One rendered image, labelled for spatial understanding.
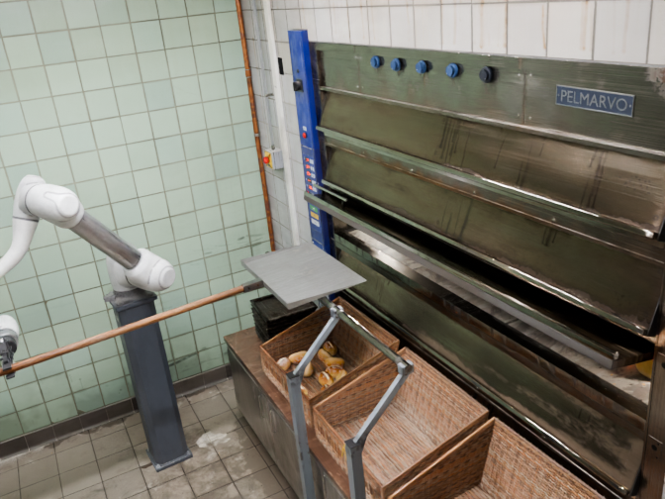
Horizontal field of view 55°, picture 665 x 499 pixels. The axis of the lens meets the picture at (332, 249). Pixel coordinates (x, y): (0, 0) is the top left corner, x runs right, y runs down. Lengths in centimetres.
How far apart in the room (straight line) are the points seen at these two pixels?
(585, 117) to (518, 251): 49
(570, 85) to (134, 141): 251
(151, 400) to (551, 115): 248
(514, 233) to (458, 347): 62
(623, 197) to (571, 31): 44
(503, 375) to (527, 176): 76
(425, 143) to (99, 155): 196
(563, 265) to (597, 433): 52
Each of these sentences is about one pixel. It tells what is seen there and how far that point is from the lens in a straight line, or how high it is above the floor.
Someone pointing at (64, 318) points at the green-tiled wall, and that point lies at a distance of 395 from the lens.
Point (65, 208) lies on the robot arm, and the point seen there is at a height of 163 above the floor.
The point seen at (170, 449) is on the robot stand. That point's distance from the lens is 374.
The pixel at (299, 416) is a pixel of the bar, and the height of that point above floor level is 77.
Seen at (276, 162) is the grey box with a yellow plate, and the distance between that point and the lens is 361.
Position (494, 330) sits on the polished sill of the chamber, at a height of 118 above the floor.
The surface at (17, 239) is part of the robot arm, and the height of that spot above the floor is 150.
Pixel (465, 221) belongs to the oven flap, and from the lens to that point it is 227.
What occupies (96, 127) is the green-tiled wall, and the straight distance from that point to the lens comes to 368.
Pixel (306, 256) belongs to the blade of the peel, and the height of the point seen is 118.
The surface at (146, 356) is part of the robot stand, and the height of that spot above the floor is 69.
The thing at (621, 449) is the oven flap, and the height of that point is 103.
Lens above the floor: 234
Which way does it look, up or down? 23 degrees down
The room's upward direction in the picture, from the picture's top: 6 degrees counter-clockwise
